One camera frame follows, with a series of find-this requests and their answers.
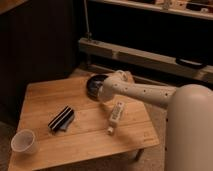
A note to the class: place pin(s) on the upper shelf with items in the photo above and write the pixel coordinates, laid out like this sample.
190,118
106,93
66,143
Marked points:
165,8

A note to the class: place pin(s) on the wooden table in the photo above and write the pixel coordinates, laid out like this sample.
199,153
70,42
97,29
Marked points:
87,136

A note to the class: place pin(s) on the black handle on beam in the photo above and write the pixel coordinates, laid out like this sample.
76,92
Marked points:
190,64

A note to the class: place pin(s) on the black round bowl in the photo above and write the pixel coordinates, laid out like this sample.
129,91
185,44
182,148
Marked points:
93,84

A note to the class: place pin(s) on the blue grey cloth pad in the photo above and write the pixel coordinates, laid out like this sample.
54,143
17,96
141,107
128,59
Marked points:
65,126

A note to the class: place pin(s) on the metal vertical pole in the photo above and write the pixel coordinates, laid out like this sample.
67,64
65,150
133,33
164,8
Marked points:
88,33

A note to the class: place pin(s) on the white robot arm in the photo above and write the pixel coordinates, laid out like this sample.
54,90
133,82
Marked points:
189,125

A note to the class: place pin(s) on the grey metal beam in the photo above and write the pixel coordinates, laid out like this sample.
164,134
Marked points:
145,59

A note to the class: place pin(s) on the white tube with cap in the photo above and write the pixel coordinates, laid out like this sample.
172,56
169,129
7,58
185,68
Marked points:
115,116

